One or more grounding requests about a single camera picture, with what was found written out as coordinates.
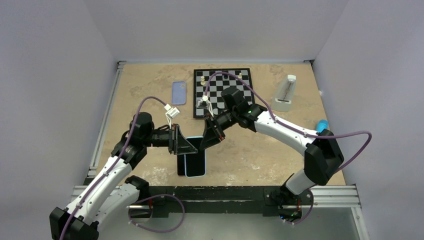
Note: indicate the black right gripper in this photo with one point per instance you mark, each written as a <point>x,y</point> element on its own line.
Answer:
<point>210,137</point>

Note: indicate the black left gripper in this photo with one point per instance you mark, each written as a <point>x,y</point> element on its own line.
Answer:
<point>178,144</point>

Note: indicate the black phone magenta edge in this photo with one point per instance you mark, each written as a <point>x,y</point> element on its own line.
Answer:
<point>181,165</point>

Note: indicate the phone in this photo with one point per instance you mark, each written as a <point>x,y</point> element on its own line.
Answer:
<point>195,164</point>

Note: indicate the lilac phone case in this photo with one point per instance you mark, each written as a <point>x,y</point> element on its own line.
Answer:
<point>178,93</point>

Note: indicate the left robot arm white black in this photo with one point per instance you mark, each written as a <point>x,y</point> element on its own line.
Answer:
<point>112,189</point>

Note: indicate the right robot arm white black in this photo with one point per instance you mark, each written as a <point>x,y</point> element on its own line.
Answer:
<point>321,152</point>

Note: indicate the black and silver chessboard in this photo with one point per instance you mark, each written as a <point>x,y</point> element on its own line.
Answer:
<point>217,85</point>

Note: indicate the white chess piece left upper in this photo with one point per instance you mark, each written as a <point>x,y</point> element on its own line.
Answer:
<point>203,81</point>

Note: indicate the white translucent metronome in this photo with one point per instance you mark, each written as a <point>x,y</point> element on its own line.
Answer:
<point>284,93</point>

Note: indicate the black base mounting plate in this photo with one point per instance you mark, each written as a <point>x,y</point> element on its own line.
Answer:
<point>269,201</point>

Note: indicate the blue cylindrical flashlight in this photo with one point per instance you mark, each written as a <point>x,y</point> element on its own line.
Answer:
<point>321,125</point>

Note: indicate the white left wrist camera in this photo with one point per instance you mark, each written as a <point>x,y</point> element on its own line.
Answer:
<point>170,113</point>

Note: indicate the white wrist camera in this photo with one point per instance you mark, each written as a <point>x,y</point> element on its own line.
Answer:
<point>205,104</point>
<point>170,113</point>

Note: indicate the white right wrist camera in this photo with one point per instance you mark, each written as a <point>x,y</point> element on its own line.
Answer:
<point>205,104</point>

